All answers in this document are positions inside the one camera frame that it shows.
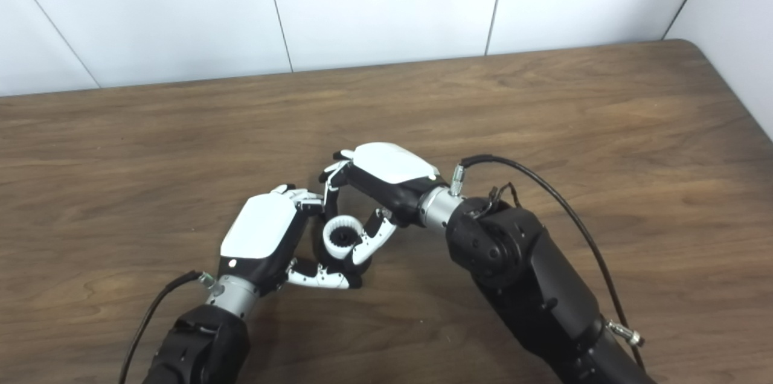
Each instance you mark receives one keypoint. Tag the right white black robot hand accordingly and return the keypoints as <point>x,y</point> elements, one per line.
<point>392,163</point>

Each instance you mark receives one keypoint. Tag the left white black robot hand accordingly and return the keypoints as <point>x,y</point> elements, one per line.
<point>263,230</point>

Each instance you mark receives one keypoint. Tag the round black part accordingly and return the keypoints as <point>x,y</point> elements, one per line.
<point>336,265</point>

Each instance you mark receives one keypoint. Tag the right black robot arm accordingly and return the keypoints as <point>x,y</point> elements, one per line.
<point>531,275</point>

